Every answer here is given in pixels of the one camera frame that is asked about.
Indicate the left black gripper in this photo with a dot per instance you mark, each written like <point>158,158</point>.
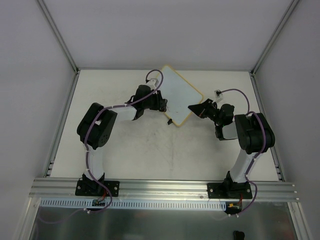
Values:
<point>157,100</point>

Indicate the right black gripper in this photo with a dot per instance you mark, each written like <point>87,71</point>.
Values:
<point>207,109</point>

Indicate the yellow framed whiteboard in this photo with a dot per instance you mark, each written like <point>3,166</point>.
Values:
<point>179,94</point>

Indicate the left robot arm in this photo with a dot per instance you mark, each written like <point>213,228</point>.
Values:
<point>94,131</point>

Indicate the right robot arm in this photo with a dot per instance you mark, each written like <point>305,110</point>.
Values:
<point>254,136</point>

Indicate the right whiteboard stand foot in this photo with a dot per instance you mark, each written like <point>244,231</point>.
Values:
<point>170,121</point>

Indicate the black object on floor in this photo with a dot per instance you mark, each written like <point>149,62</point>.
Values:
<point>238,235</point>

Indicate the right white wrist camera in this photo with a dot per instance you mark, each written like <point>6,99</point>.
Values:
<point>218,96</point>

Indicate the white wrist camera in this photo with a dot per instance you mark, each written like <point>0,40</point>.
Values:
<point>152,83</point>
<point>218,96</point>

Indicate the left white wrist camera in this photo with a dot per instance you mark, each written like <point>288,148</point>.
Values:
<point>152,83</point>

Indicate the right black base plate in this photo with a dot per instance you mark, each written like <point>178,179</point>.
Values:
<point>229,191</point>

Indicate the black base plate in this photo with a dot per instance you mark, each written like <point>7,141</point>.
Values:
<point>90,188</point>
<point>229,191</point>

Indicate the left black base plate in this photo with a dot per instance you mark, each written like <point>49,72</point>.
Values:
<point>90,188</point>

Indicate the white slotted cable duct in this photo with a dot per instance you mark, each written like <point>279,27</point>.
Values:
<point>202,205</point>

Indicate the aluminium front rail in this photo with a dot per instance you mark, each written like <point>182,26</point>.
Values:
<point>176,190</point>

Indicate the right aluminium frame post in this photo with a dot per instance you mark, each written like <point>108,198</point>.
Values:
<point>275,34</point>

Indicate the aluminium frame post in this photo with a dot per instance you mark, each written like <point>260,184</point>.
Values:
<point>57,34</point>
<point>275,34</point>

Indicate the left aluminium frame post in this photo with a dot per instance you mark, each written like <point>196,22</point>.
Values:
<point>57,34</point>

